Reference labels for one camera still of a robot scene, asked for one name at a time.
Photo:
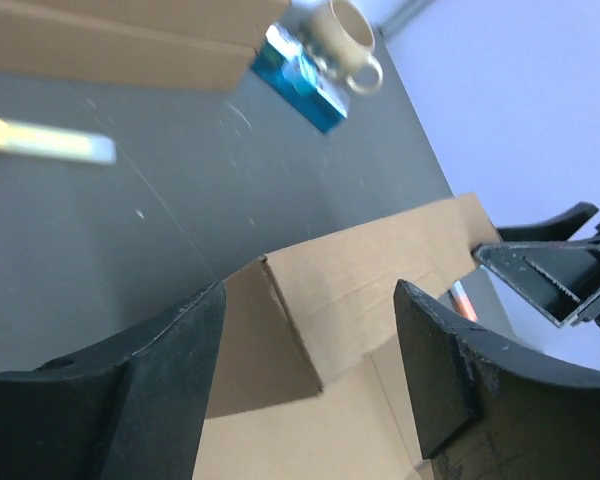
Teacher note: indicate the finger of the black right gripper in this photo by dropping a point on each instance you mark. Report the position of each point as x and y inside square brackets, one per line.
[561, 280]
[558, 228]

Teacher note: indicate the brown cardboard box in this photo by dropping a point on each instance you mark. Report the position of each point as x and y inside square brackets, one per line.
[309, 382]

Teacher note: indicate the beige ceramic mug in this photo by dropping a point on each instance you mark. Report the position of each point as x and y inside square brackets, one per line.
[341, 42]

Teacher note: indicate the lower folded cardboard box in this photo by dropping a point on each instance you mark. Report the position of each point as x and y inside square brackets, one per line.
[39, 41]

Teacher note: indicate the upper folded cardboard box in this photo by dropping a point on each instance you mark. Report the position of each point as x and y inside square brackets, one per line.
[240, 22]

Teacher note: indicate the yellow glue stick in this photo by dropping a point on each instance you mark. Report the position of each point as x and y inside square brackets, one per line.
[50, 142]

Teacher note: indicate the orange grey marker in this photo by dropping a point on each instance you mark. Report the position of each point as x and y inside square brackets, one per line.
[462, 303]

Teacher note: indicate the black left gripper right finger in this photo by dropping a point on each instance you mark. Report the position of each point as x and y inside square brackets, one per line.
[487, 407]

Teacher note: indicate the folded cardboard box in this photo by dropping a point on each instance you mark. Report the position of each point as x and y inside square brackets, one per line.
[39, 41]
[240, 22]

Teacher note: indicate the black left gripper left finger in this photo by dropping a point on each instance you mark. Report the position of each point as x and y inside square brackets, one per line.
[131, 406]

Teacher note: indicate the blue toothbrush package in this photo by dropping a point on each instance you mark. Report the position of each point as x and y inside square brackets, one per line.
[282, 63]

